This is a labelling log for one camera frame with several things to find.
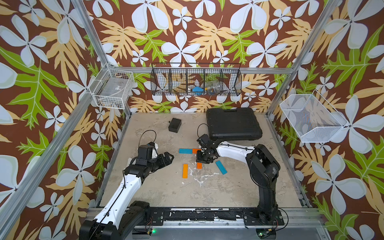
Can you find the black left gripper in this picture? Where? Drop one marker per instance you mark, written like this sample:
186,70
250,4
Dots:
163,163

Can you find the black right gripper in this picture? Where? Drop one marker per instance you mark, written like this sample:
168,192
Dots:
198,159

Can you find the teal block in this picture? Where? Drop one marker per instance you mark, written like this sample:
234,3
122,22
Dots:
221,167
186,151

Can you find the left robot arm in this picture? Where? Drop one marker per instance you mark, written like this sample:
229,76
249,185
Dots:
119,217

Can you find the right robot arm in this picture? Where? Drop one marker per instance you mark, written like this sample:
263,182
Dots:
264,171

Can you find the light orange block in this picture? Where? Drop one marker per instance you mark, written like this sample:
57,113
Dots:
185,172

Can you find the small black box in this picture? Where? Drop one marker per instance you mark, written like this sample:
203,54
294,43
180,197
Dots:
174,125

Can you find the large black tool case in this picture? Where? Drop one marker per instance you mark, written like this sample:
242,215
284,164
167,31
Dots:
233,125

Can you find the blue object in basket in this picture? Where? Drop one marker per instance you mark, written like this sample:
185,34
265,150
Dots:
198,90

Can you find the white mesh basket right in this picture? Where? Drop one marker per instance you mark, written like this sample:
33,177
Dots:
312,117

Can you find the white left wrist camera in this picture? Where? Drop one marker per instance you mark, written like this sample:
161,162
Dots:
148,151

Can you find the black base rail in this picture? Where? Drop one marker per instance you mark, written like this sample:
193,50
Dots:
210,216

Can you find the black wire basket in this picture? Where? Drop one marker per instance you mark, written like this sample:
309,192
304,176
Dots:
216,79

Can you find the white wire basket left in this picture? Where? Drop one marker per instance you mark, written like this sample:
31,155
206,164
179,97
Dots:
111,87

